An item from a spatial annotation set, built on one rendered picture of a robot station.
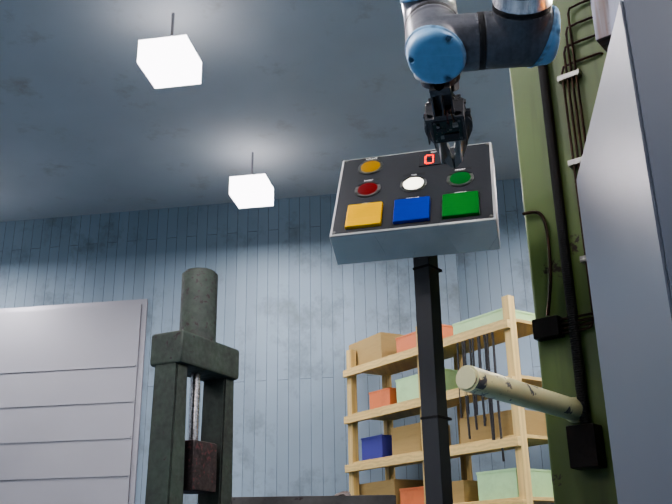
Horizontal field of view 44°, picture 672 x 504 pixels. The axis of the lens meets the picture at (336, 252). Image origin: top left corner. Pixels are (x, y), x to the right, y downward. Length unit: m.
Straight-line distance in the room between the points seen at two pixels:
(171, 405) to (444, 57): 5.79
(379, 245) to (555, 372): 0.47
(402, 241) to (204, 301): 5.72
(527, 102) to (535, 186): 0.22
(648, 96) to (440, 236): 1.28
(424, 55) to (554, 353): 0.81
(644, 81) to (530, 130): 1.63
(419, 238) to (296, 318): 8.88
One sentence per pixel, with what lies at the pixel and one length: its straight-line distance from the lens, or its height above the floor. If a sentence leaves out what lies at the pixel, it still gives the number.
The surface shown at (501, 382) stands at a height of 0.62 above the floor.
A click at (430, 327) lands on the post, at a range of 1.75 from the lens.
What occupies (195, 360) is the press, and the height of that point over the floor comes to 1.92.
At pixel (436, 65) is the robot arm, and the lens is 1.33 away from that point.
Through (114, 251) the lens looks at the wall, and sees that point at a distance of 11.65.
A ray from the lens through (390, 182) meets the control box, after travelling 1.82.
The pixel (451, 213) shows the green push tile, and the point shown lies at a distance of 1.68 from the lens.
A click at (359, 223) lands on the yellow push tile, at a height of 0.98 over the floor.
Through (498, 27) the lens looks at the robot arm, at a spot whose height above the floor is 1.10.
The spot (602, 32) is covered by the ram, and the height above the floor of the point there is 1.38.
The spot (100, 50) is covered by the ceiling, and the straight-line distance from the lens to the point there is 8.38.
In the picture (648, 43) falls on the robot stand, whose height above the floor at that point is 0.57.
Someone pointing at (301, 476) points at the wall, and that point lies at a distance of 10.18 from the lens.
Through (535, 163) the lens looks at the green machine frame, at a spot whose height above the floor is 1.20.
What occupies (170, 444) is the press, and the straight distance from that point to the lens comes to 6.84.
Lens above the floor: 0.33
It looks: 20 degrees up
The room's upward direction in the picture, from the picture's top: 1 degrees counter-clockwise
